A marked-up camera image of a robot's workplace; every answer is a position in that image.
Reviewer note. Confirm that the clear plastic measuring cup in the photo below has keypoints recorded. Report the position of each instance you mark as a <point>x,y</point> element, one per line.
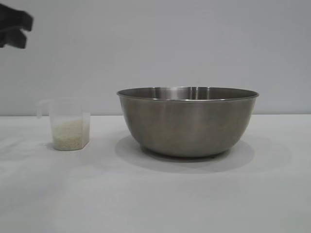
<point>70,109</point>

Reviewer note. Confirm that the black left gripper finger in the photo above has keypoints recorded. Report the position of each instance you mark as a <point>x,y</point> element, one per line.
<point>13,40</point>
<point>17,20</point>

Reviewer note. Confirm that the white rice grains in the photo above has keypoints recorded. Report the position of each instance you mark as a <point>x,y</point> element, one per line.
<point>69,136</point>

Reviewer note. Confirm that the stainless steel mixing bowl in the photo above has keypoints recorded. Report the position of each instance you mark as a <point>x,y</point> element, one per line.
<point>187,126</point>

